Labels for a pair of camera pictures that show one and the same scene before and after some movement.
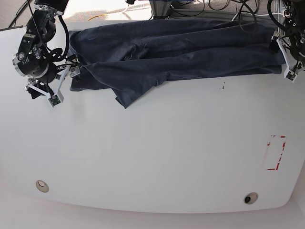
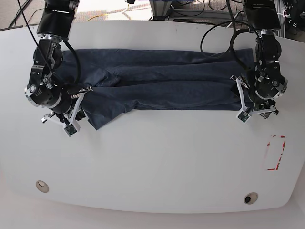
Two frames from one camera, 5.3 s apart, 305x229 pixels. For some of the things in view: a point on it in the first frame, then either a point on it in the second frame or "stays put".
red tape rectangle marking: (284, 143) stays put
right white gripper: (291, 73) → (244, 115)
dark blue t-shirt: (119, 57) → (130, 79)
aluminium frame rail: (161, 9) stays put
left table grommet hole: (42, 186) stays put
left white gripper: (73, 69) → (73, 120)
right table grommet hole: (250, 198) stays put
